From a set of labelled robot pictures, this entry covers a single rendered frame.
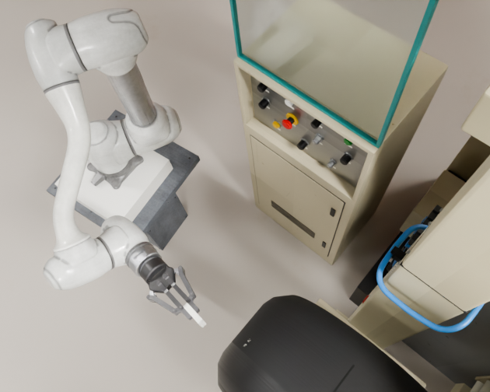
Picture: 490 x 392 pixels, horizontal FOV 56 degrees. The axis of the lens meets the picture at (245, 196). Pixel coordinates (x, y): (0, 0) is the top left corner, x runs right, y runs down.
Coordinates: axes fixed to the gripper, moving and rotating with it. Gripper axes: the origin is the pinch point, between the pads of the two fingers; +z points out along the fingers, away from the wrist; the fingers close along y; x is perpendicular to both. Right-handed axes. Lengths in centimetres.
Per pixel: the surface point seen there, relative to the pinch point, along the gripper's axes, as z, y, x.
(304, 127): -28, 70, 12
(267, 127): -48, 69, 26
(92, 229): -132, -11, 102
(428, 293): 42, 33, -29
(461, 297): 47, 33, -37
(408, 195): -17, 131, 122
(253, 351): 20.4, 4.1, -8.4
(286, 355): 27.3, 8.6, -12.3
